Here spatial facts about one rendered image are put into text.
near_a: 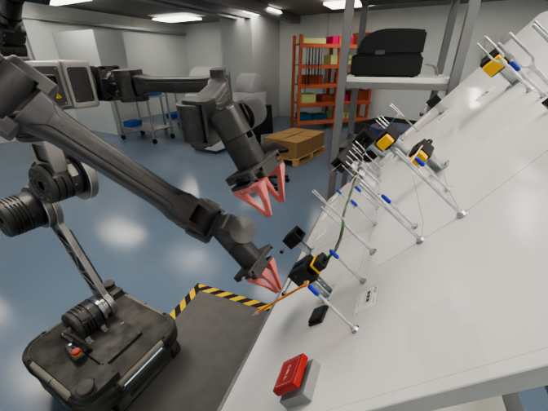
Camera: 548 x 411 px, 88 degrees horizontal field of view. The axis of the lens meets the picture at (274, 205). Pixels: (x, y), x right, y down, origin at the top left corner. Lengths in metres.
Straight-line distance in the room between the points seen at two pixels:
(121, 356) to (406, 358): 1.50
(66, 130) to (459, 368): 0.60
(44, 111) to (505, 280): 0.64
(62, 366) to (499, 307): 1.75
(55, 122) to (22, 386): 1.79
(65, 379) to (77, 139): 1.36
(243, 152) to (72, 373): 1.48
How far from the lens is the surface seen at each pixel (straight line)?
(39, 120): 0.57
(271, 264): 0.67
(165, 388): 1.85
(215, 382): 1.81
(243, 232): 0.57
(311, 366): 0.48
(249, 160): 0.50
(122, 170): 0.58
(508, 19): 8.53
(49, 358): 1.90
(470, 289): 0.39
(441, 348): 0.36
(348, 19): 1.45
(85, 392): 1.58
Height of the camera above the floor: 1.52
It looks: 27 degrees down
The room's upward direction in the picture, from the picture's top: straight up
